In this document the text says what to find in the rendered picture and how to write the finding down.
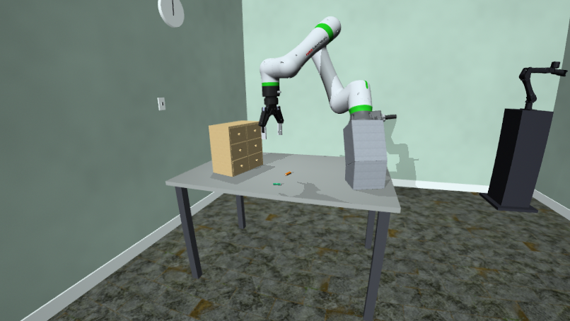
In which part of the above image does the small wooden chest of drawers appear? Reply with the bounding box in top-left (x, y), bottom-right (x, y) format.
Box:
top-left (209, 121), bottom-right (259, 177)

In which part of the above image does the brown wooden drawer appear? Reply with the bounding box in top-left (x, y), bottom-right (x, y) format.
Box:
top-left (247, 123), bottom-right (261, 139)
top-left (232, 156), bottom-right (249, 175)
top-left (248, 152), bottom-right (262, 169)
top-left (231, 141), bottom-right (248, 160)
top-left (229, 125), bottom-right (247, 144)
top-left (248, 137), bottom-right (262, 155)

